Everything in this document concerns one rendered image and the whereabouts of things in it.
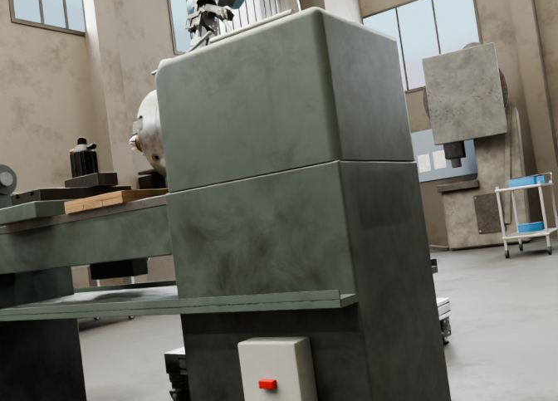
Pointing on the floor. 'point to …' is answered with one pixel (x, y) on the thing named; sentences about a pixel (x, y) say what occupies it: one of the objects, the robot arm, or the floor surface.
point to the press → (438, 97)
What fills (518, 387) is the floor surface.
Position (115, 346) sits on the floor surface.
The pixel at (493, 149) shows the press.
